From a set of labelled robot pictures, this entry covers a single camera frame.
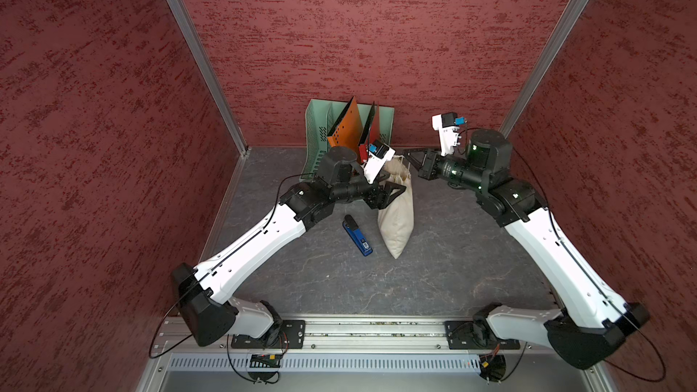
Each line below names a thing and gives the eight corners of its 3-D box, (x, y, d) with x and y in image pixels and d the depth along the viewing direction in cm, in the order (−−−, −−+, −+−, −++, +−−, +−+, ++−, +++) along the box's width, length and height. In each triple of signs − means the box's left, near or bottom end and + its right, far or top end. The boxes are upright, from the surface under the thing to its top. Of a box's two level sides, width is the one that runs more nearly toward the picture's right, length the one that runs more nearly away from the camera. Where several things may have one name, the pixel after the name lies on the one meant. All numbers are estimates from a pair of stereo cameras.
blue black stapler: (364, 259, 90) (365, 252, 86) (342, 225, 98) (341, 217, 94) (372, 254, 91) (373, 247, 87) (349, 221, 100) (349, 213, 95)
